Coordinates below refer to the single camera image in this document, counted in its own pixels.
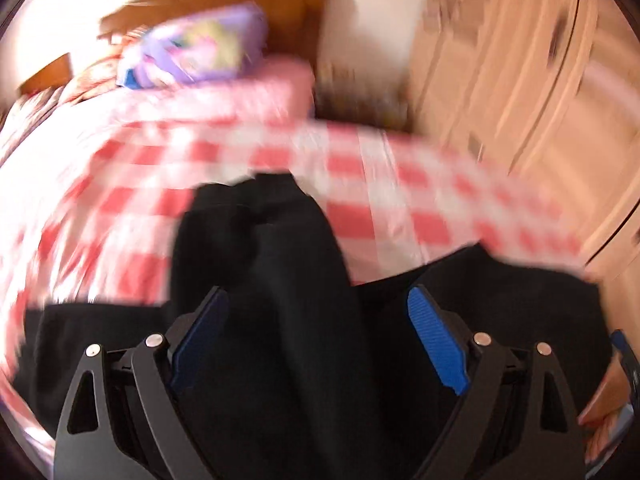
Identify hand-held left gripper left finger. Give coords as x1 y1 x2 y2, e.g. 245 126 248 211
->
54 286 231 480

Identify wooden headboard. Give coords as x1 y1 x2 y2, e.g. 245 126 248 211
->
20 0 332 97

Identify pink bed sheet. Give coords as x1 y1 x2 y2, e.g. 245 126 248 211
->
95 57 317 128

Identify large dark wardrobe handle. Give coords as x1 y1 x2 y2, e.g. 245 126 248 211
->
546 22 568 60

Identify orange floral pillow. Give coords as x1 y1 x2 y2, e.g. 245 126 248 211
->
0 27 151 161

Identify red white checkered bed sheet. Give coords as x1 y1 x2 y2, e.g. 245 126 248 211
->
0 119 587 461

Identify black pants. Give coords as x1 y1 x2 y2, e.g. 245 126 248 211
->
15 172 615 480

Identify person's right hand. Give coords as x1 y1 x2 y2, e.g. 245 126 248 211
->
577 367 632 461

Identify light wooden wardrobe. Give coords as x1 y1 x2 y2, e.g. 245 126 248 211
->
406 0 640 311

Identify purple folded quilt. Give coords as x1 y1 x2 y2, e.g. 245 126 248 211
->
117 2 269 89

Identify dark nightstand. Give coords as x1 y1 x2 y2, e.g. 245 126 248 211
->
314 62 415 132

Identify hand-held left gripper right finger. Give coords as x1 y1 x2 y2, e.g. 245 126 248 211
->
407 284 589 480

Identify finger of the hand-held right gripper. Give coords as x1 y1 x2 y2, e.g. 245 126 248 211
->
611 329 640 392

